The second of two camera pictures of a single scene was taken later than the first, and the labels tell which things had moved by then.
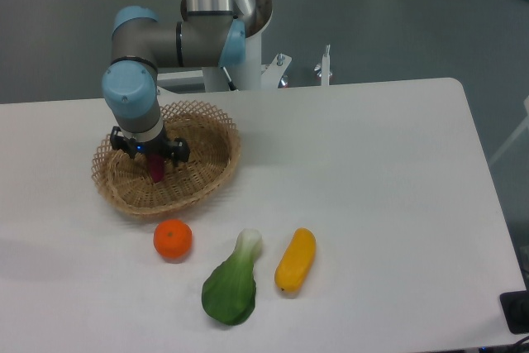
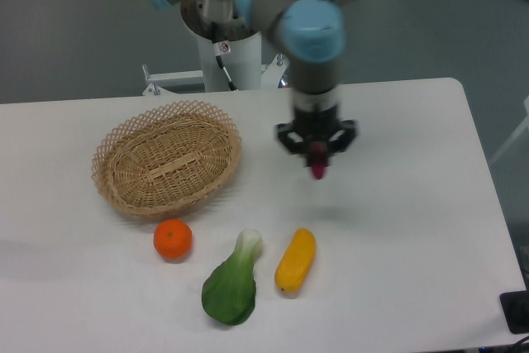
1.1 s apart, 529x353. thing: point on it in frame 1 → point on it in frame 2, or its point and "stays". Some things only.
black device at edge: (516, 308) stays
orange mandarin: (173, 239) stays
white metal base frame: (192, 81) stays
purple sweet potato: (157, 167) → (317, 155)
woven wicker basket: (214, 146) stays
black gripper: (178, 149) → (316, 126)
